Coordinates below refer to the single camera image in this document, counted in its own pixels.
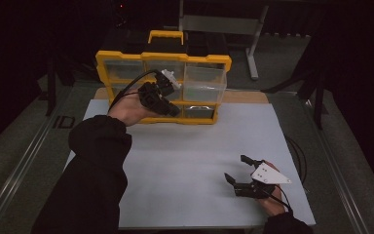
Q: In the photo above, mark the black tripod stand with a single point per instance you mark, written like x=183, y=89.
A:
x=318, y=104

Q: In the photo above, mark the clear plastic drawer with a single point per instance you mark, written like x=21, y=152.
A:
x=204, y=92

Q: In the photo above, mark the black stand leg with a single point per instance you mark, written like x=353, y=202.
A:
x=50, y=87

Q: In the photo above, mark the yellow drawer organizer cabinet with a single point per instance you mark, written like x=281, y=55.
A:
x=123, y=57

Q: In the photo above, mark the metal floor rail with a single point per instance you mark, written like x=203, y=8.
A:
x=334, y=169
x=19, y=169

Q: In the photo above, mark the person's left hand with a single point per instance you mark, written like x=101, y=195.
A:
x=128, y=111

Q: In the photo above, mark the grey metal stand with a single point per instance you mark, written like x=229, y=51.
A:
x=220, y=24

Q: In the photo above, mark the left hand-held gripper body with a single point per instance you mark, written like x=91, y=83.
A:
x=154, y=96

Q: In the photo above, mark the person's right hand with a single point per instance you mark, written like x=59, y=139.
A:
x=272, y=204

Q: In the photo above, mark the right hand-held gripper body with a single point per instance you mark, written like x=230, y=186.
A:
x=266, y=182

